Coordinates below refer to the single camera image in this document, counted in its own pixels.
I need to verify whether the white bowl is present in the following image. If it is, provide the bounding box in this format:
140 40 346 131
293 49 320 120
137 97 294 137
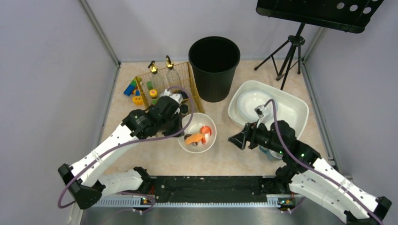
178 112 217 154

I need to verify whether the white paper plate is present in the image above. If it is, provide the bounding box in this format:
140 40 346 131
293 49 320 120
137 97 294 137
237 90 279 122

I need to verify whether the red sauce bottle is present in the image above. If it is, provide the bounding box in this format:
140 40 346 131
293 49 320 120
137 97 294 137
149 89 159 105

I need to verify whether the glass oil bottle dark liquid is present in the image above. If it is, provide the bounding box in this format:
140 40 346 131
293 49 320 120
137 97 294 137
165 55 183 92

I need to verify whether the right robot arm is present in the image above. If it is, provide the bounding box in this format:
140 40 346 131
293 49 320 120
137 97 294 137
228 120 392 225

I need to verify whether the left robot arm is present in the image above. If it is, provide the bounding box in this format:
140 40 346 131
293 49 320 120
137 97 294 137
57 91 185 210

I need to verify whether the blue mug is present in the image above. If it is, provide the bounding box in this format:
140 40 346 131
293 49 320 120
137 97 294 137
259 146 283 161

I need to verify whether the orange food piece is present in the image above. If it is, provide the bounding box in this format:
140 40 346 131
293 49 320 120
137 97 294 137
184 133 206 146

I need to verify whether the dark octopus toy piece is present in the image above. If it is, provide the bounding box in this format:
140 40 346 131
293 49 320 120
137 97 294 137
184 133 202 146

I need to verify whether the red shrimp toy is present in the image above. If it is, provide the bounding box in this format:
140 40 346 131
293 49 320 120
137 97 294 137
199 126 212 144

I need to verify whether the green toy block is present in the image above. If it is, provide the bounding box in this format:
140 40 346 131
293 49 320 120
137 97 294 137
146 81 153 90

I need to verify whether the white rectangular tub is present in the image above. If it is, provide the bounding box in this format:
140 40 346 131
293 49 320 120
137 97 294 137
228 80 309 139

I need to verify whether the blue toy block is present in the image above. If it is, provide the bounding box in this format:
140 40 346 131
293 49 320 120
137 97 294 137
123 84 136 96

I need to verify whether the green lego brick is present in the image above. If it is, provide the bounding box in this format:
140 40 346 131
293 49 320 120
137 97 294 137
130 76 142 88

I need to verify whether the black trash bin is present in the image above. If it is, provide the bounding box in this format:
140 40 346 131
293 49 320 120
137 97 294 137
188 36 240 103

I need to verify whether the black music stand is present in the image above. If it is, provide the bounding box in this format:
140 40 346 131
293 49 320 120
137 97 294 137
256 0 383 89

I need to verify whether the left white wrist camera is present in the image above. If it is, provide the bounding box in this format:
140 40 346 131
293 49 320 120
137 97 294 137
159 90 183 106

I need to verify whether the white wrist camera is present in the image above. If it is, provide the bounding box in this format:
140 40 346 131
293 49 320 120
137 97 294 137
159 90 183 106
254 105 267 128

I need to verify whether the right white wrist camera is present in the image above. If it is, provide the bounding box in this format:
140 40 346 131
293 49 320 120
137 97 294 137
254 105 267 128

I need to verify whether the gold wire basket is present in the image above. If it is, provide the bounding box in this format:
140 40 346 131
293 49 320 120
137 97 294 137
135 62 205 113

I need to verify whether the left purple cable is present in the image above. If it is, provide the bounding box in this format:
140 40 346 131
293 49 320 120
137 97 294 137
57 86 195 215

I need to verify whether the metal corner post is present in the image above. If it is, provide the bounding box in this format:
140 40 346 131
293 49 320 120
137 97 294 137
78 0 121 68

